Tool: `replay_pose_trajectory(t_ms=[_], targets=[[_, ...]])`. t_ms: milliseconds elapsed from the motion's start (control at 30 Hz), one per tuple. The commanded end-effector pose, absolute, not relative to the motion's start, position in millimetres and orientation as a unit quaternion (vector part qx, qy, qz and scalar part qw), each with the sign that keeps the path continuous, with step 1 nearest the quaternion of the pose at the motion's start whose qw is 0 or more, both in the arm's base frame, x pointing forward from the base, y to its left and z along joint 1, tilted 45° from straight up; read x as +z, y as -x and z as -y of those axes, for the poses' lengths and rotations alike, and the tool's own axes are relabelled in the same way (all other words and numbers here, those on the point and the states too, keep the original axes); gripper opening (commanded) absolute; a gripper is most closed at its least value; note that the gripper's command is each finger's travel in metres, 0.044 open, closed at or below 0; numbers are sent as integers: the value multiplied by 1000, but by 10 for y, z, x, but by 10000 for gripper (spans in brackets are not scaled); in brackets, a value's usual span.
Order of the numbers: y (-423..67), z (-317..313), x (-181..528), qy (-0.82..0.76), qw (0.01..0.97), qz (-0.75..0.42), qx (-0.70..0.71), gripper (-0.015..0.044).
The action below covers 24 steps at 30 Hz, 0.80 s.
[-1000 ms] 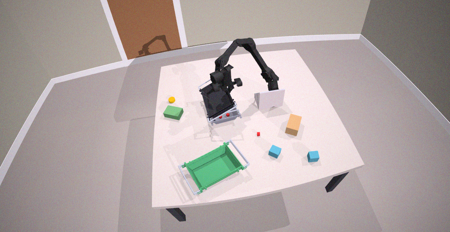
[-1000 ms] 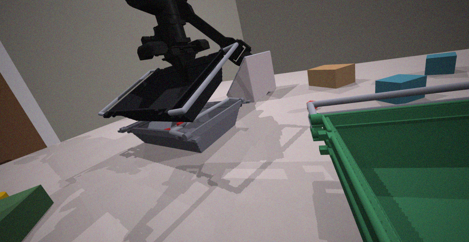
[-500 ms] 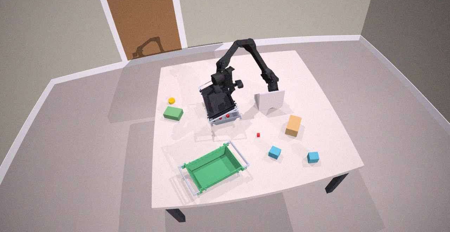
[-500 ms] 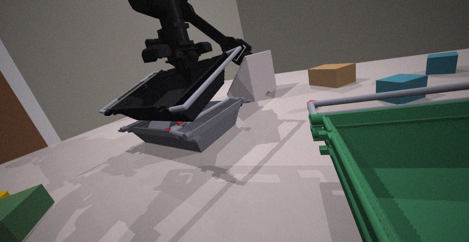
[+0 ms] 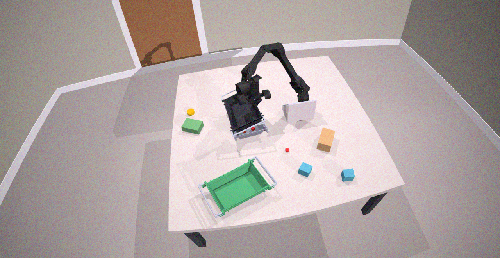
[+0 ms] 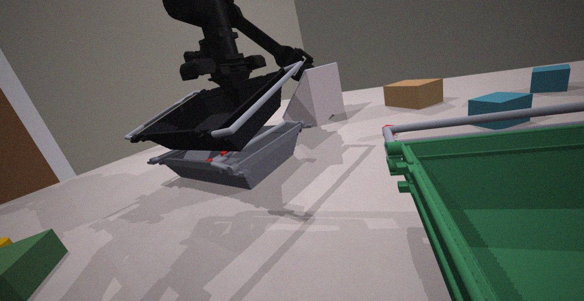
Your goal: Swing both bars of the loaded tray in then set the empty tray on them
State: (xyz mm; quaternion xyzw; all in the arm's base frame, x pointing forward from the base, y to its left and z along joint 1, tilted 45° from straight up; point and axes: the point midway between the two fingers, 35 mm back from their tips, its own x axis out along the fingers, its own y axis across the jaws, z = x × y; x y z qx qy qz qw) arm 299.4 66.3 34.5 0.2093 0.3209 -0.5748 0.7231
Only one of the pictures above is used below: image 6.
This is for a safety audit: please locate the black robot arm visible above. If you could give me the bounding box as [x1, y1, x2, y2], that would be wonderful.
[162, 0, 314, 81]

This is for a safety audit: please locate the brown box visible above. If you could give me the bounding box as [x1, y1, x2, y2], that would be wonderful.
[383, 78, 443, 109]

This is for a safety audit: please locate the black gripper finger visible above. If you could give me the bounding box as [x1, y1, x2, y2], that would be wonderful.
[208, 72, 240, 107]
[236, 70, 252, 82]

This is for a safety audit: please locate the yellow short cylinder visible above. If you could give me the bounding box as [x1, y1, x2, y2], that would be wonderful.
[0, 237, 12, 248]

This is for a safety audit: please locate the teal block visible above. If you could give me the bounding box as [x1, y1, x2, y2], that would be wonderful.
[530, 64, 571, 93]
[468, 92, 533, 130]

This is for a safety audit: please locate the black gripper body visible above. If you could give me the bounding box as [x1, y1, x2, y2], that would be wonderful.
[179, 26, 266, 81]

